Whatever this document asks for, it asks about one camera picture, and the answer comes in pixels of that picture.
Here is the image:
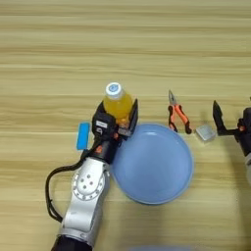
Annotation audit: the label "blue round plate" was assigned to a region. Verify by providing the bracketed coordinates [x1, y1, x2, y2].
[109, 122, 195, 206]

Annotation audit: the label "blue rectangular block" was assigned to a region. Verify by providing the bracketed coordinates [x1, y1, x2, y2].
[75, 122, 91, 152]

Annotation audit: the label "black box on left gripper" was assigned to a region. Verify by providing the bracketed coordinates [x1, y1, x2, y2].
[91, 112, 118, 138]

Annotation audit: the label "orange black pliers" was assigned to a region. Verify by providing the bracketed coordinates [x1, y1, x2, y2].
[167, 88, 193, 135]

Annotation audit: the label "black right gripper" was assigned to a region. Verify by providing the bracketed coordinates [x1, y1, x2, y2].
[212, 99, 251, 155]

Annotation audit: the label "small grey metal block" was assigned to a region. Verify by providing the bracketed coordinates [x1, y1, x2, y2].
[194, 124, 217, 143]

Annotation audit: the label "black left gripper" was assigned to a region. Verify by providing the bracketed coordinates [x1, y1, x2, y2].
[85, 98, 139, 164]

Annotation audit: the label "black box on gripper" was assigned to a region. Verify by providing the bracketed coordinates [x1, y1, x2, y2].
[91, 112, 118, 138]
[241, 107, 251, 132]

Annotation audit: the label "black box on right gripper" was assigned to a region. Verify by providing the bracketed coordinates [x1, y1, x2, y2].
[241, 107, 251, 132]

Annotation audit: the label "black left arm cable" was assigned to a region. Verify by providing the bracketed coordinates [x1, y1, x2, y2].
[44, 146, 100, 224]

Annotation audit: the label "orange juice bottle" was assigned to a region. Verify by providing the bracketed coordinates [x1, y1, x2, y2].
[102, 81, 134, 127]

